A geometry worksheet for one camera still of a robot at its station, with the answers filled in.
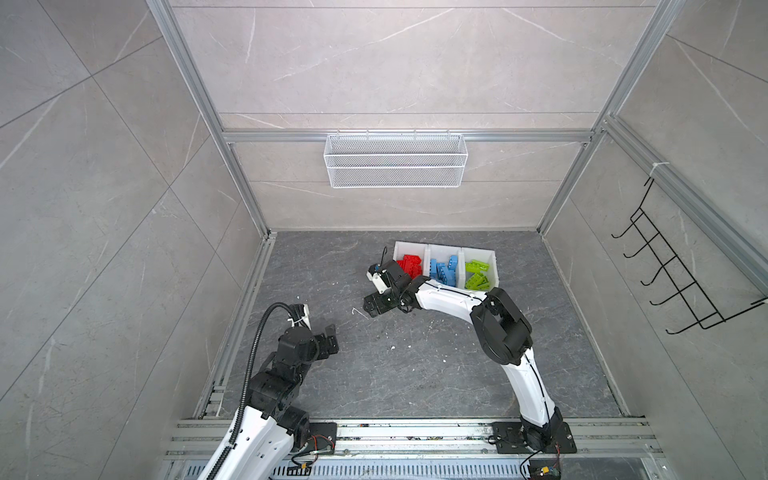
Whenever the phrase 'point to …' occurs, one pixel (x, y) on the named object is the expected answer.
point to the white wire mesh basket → (395, 161)
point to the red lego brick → (410, 264)
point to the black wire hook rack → (687, 288)
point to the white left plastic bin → (402, 248)
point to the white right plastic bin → (467, 254)
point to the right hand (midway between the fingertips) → (374, 300)
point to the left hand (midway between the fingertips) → (318, 323)
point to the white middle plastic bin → (442, 254)
